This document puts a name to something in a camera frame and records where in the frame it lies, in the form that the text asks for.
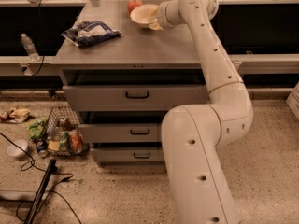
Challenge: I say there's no white paper bowl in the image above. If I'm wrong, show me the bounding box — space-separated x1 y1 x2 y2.
130 4 159 28

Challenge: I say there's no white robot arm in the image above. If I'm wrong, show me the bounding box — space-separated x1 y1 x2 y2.
152 0 253 224

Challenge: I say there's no red apple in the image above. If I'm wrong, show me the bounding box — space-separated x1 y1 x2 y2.
127 0 142 13

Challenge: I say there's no blue white chip bag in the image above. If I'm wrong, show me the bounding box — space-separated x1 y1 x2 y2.
62 21 121 48

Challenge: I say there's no grey drawer cabinet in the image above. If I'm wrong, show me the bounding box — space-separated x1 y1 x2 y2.
50 0 219 168

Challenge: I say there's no top grey drawer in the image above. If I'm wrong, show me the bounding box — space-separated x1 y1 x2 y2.
63 85 208 111

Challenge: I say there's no grey drawer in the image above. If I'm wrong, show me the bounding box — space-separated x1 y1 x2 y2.
90 148 164 163
63 85 208 111
78 123 161 143

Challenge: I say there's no middle grey drawer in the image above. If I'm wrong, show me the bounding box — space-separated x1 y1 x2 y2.
78 123 161 143

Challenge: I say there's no bottom grey drawer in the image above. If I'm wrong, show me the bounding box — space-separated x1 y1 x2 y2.
90 148 164 163

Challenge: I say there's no clear plastic water bottle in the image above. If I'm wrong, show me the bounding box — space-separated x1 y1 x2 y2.
21 34 40 62

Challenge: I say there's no brown can in basket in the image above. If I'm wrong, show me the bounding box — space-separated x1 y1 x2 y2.
59 117 70 130

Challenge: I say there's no red soda can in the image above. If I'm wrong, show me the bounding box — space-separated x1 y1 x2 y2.
69 132 83 154

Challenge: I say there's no green soda can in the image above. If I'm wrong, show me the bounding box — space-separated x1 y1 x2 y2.
59 132 69 151

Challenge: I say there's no white box at right edge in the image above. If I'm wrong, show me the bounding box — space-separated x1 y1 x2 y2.
286 82 299 119

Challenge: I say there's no green snack bag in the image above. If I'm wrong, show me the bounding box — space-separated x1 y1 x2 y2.
25 117 48 142

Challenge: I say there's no yellow sponge block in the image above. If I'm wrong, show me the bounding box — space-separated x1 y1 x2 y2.
48 140 60 151

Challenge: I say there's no crumpled brown snack bag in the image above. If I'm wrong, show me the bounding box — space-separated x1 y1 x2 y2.
0 108 30 124

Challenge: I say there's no blue can on floor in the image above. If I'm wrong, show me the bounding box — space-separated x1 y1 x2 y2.
36 139 48 158

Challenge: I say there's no black bar on floor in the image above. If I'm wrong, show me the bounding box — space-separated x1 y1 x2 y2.
24 159 57 224

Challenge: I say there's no wire mesh basket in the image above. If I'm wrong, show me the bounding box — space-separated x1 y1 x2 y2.
46 107 89 156

